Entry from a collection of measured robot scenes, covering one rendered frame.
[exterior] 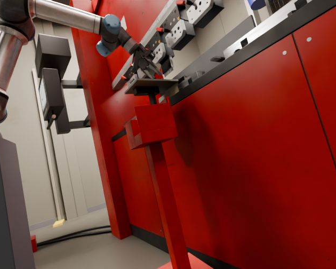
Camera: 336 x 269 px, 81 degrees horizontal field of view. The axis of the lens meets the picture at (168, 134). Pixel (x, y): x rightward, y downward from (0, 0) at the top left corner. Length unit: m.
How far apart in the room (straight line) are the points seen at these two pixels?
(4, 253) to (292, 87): 0.92
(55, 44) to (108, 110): 0.81
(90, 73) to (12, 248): 1.58
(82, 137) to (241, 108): 3.22
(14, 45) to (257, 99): 0.99
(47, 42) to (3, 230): 1.82
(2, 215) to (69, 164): 2.84
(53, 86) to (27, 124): 1.85
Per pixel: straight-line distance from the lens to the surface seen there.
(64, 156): 3.58
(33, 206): 3.74
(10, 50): 1.11
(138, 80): 1.04
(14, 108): 3.96
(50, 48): 2.28
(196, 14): 1.08
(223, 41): 1.66
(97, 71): 2.08
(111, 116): 1.94
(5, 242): 0.78
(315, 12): 0.66
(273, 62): 0.68
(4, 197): 0.77
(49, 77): 2.11
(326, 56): 0.63
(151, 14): 1.43
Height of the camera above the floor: 0.59
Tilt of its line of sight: 6 degrees up
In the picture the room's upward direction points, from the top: 14 degrees counter-clockwise
